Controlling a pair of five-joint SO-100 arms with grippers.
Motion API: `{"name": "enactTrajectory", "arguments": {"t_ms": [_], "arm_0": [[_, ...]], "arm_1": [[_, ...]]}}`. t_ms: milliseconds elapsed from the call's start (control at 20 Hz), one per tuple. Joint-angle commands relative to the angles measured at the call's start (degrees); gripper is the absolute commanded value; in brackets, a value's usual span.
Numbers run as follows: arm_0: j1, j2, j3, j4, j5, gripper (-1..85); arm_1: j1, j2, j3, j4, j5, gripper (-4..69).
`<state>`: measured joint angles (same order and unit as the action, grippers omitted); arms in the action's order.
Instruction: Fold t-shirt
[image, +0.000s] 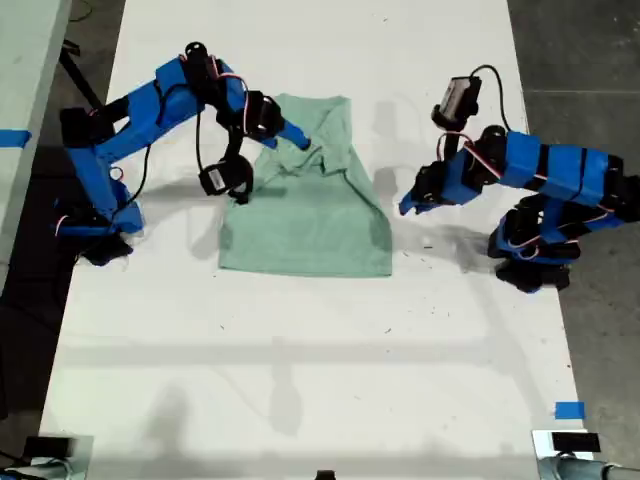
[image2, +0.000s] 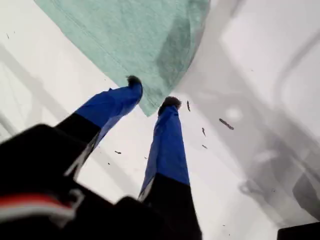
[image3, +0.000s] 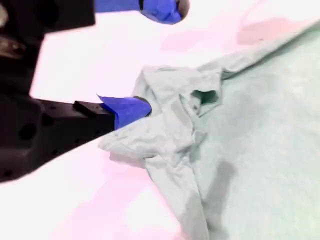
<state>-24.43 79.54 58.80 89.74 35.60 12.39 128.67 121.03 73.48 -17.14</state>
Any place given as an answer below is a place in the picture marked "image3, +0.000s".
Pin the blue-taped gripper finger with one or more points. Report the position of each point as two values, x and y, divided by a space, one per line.
160 10
87 125

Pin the pale green t-shirt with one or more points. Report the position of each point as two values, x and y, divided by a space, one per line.
250 150

